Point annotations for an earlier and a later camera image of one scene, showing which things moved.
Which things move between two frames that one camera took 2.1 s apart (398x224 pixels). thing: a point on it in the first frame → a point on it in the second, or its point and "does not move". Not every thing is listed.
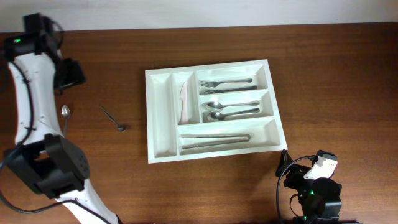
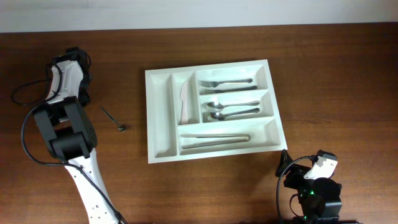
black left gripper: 78,73 → 86,98
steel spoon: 218,116 does not move
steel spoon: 216,106 does not move
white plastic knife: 184,119 does not move
